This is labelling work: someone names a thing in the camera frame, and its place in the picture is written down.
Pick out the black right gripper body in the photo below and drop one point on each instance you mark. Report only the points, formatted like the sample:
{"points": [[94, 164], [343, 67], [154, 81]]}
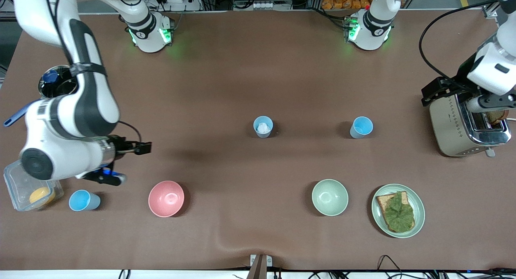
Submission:
{"points": [[119, 146]]}

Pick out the blue cup holding white paper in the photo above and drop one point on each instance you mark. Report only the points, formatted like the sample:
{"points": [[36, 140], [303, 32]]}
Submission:
{"points": [[263, 127]]}

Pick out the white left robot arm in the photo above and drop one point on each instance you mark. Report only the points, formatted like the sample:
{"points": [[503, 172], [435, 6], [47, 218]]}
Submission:
{"points": [[371, 29]]}

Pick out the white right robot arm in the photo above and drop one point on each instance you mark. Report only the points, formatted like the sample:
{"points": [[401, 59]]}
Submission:
{"points": [[60, 150]]}

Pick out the beige chrome toaster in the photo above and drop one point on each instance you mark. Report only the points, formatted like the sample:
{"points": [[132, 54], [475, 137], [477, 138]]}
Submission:
{"points": [[447, 125]]}

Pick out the dark toasted bread slice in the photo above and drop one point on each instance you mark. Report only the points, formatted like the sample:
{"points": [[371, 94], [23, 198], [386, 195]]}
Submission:
{"points": [[498, 117]]}

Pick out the pink bowl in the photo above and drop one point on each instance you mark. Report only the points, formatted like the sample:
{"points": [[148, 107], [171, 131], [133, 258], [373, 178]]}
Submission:
{"points": [[166, 198]]}

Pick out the yellow round food piece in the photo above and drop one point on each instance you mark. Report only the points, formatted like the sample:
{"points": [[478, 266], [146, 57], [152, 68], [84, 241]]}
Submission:
{"points": [[41, 195]]}

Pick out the glass lid blue knob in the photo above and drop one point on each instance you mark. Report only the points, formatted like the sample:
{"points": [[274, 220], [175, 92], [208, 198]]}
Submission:
{"points": [[50, 75]]}

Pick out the clear plastic food container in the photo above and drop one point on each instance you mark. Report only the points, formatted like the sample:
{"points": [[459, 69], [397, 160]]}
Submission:
{"points": [[16, 192]]}

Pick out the brown table cover cloth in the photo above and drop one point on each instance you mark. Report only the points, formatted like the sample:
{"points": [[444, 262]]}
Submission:
{"points": [[258, 170]]}

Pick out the pale green plate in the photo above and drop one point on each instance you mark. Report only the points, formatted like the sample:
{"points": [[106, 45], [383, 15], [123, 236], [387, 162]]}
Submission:
{"points": [[419, 210]]}

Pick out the light brown bread slice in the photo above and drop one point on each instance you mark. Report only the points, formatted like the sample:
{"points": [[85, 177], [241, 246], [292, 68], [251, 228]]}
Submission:
{"points": [[382, 202]]}

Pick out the green lettuce leaf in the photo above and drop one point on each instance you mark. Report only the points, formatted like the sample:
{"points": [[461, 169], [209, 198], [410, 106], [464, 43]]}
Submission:
{"points": [[399, 214]]}

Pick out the pale green bowl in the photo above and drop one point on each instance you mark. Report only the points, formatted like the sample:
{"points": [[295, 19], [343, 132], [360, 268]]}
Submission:
{"points": [[329, 197]]}

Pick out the aluminium frame rail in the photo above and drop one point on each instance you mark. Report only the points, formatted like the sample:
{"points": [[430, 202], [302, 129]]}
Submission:
{"points": [[489, 11]]}

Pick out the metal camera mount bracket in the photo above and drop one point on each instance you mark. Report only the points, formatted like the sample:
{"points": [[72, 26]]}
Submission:
{"points": [[260, 263]]}

